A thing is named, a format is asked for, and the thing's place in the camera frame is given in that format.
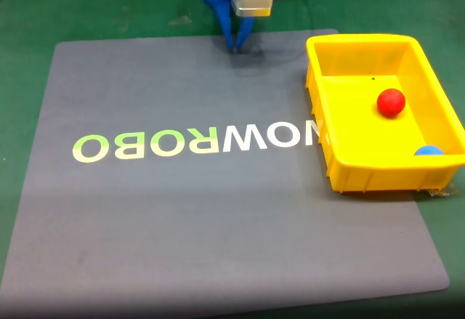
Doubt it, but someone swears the blue ball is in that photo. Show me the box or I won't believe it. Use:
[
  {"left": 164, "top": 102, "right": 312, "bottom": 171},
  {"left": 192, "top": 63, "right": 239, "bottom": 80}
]
[{"left": 413, "top": 145, "right": 445, "bottom": 157}]

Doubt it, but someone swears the red ball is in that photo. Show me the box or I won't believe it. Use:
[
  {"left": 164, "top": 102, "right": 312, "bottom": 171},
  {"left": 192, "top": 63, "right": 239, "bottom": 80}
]
[{"left": 376, "top": 88, "right": 407, "bottom": 118}]

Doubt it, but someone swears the yellow plastic bin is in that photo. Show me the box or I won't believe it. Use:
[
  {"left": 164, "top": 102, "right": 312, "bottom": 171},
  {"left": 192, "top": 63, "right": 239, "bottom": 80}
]
[{"left": 304, "top": 33, "right": 465, "bottom": 194}]

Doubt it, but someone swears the green table cloth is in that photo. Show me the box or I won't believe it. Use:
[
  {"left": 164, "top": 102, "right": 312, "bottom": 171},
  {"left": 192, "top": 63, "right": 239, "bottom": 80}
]
[{"left": 0, "top": 0, "right": 465, "bottom": 319}]

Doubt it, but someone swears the grey mat with lettering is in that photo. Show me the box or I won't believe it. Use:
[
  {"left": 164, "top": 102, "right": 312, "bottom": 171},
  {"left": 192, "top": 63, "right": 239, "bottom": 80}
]
[{"left": 0, "top": 28, "right": 451, "bottom": 316}]

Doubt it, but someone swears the clear plastic wrapper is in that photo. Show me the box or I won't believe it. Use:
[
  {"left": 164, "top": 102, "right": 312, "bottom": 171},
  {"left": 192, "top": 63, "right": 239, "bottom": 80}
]
[{"left": 426, "top": 183, "right": 461, "bottom": 199}]

